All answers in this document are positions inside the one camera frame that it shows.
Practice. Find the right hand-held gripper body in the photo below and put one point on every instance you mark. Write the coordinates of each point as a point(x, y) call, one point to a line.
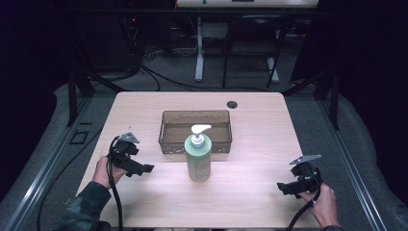
point(306, 174)

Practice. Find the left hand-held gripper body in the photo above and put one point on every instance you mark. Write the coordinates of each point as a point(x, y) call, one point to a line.
point(123, 150)

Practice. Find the brown plastic basket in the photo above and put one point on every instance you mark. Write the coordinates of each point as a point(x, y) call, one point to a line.
point(179, 128)

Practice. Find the green soap pump bottle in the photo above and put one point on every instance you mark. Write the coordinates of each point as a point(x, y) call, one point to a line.
point(198, 157)

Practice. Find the person's left hand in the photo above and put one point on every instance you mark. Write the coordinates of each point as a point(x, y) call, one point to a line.
point(103, 173)

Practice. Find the person's right hand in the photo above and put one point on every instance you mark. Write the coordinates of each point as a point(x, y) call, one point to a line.
point(322, 205)

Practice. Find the black metal stand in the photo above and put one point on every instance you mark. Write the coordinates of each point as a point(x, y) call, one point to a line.
point(333, 96)
point(73, 93)

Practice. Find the white desk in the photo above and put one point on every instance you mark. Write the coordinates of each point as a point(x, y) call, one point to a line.
point(200, 48)

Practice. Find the black chair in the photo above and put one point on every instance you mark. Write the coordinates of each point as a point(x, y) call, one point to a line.
point(253, 35)

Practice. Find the aluminium floor rail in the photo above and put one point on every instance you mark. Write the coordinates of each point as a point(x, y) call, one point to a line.
point(41, 173)
point(352, 173)

